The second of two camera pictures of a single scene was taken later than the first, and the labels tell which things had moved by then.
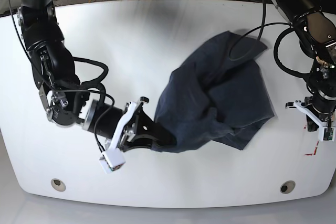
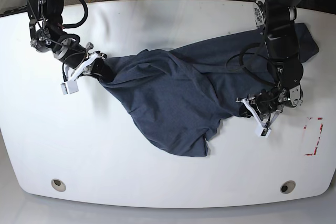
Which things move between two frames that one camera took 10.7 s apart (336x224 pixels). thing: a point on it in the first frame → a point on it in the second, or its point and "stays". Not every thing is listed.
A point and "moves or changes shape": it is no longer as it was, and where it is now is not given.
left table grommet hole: [58, 184] stays
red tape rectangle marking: [314, 153] stays
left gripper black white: [104, 119] → [74, 58]
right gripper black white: [316, 118] → [266, 105]
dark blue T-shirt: [217, 94] moves or changes shape
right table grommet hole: [287, 187] stays
